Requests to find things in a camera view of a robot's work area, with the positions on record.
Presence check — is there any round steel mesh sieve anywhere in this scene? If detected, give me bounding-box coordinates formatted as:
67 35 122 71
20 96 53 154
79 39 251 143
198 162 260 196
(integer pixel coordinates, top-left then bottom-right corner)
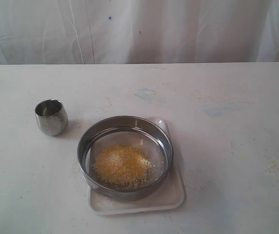
77 116 174 201

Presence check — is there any yellow grain mixture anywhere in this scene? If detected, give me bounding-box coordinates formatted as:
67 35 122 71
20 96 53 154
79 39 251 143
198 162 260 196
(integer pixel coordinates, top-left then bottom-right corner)
93 145 152 188

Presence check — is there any stainless steel cup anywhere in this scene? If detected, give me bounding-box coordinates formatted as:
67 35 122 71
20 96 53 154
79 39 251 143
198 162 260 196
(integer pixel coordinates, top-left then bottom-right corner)
35 99 68 137

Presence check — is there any white square plastic tray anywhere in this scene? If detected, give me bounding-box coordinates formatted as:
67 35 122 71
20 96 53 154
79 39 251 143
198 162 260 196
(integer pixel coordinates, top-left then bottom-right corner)
87 117 185 215

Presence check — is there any white backdrop curtain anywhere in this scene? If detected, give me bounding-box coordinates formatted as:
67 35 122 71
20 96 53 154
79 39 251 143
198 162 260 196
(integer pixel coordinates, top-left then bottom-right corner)
0 0 279 64

